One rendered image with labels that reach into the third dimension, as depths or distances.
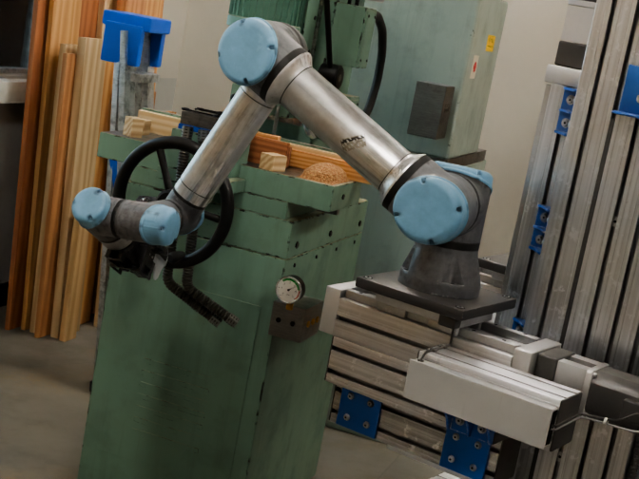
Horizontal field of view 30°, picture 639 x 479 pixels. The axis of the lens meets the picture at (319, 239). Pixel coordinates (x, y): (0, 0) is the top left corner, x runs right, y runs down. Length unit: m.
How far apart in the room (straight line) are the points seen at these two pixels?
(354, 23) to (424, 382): 1.21
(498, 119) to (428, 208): 3.05
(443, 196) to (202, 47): 3.53
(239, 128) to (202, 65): 3.15
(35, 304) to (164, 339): 1.46
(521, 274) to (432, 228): 0.39
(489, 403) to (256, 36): 0.73
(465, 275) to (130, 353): 1.05
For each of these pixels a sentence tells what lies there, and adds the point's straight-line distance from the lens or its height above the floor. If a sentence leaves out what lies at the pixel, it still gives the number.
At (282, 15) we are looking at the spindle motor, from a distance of 2.81.
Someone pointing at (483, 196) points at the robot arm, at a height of 1.01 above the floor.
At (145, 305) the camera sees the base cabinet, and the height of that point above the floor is 0.52.
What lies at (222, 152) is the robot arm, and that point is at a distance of 2.29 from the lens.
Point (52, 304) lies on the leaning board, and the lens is 4.28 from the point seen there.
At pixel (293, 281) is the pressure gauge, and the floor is 0.68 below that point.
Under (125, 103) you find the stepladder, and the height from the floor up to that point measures 0.90.
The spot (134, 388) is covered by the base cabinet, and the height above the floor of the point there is 0.31.
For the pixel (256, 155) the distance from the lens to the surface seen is 2.79.
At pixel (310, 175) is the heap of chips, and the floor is 0.91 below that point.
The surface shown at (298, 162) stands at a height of 0.91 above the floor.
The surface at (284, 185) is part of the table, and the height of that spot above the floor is 0.88.
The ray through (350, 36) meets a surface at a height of 1.22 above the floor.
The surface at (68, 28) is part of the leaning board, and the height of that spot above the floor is 1.05.
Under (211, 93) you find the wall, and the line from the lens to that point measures 5.40.
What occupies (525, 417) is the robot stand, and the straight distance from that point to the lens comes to 1.96.
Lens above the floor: 1.27
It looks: 11 degrees down
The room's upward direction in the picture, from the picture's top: 11 degrees clockwise
